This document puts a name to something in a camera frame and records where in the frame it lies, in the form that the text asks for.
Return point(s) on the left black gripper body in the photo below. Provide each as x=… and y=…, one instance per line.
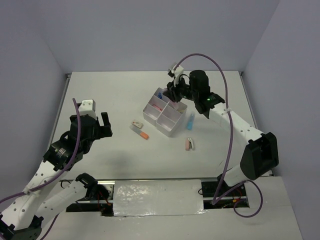
x=86, y=147

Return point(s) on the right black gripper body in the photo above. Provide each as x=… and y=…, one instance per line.
x=182, y=90

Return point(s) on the purple highlighter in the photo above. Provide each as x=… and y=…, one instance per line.
x=175, y=105

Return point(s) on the white eraser with sleeve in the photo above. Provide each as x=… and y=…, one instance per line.
x=137, y=124

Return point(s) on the light blue highlighter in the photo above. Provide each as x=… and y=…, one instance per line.
x=190, y=121

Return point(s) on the orange highlighter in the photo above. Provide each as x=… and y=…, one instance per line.
x=139, y=132

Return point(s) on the pink highlighter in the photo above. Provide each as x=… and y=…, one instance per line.
x=156, y=107

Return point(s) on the pink small stapler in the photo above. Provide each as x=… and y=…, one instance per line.
x=189, y=144

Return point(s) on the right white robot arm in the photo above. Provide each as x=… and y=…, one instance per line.
x=260, y=150

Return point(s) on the white compartment organizer box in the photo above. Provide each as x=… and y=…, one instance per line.
x=166, y=121

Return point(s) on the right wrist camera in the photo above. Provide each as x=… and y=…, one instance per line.
x=175, y=71

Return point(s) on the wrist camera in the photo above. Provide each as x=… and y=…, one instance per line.
x=87, y=107
x=175, y=71

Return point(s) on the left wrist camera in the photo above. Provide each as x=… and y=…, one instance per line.
x=87, y=107

